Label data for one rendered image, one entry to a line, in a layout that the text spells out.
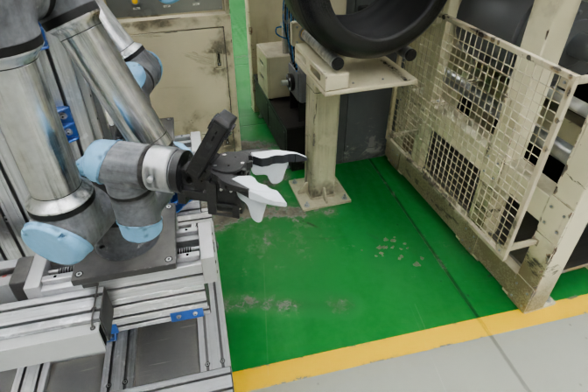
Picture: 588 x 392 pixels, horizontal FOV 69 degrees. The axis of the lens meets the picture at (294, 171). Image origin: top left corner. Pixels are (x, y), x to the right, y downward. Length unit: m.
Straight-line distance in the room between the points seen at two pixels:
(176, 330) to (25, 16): 1.09
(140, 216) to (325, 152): 1.46
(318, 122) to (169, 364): 1.19
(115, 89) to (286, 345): 1.19
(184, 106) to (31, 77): 1.54
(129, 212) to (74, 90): 0.43
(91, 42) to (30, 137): 0.18
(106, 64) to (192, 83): 1.40
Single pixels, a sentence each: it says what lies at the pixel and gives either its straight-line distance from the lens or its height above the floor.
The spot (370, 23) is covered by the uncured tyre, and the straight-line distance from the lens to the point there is 1.81.
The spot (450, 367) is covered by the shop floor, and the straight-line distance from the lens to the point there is 1.76.
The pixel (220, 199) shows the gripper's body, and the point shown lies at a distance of 0.68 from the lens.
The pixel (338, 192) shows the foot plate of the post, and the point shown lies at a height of 0.01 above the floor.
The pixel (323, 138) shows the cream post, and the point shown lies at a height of 0.38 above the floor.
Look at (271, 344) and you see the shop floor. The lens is 1.72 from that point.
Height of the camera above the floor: 1.44
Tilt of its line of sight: 35 degrees down
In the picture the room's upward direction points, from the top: straight up
